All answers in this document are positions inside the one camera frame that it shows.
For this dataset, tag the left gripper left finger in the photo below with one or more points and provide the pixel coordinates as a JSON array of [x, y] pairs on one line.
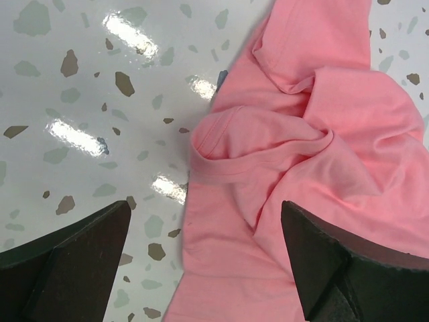
[[68, 274]]

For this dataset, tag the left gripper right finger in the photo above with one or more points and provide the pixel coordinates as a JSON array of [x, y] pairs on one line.
[[341, 276]]

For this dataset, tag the light pink t shirt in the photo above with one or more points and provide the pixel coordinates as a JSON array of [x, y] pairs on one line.
[[300, 117]]

